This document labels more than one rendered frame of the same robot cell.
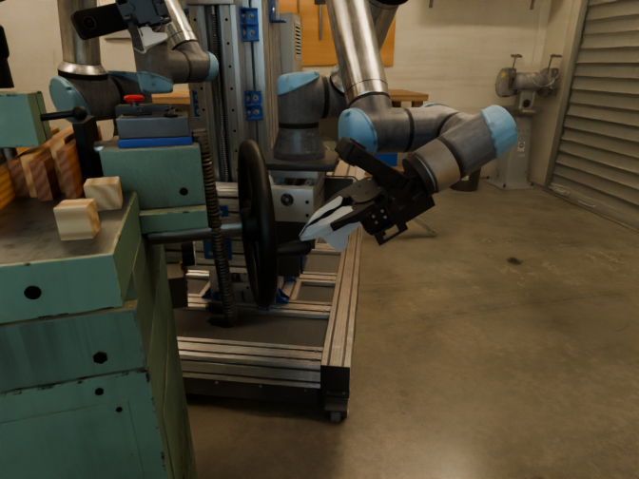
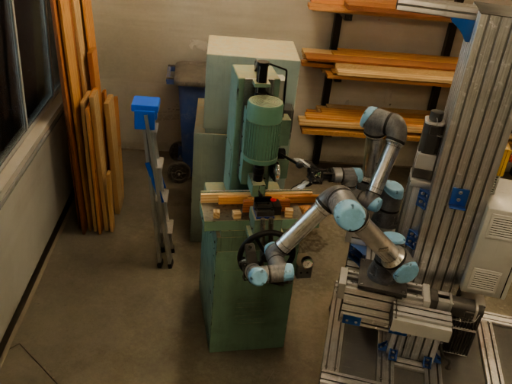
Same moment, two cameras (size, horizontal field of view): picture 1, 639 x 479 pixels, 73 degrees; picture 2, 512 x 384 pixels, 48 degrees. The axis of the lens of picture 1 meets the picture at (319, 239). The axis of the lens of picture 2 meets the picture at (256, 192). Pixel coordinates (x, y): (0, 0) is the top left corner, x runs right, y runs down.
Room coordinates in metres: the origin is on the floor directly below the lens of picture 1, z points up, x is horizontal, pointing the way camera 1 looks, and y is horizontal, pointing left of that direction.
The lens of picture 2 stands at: (0.73, -2.15, 2.44)
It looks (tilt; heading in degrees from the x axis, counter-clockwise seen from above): 30 degrees down; 93
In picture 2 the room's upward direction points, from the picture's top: 6 degrees clockwise
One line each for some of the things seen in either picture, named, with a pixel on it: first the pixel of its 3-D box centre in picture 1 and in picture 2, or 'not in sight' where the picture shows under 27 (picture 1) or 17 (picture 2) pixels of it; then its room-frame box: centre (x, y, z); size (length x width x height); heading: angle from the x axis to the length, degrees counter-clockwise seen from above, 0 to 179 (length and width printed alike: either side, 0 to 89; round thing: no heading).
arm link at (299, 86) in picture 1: (300, 96); (391, 248); (1.27, 0.05, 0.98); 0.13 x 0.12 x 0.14; 106
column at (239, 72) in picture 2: not in sight; (249, 134); (0.53, 0.72, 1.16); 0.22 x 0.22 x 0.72; 16
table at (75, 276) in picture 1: (105, 201); (260, 219); (0.65, 0.34, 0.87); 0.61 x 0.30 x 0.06; 16
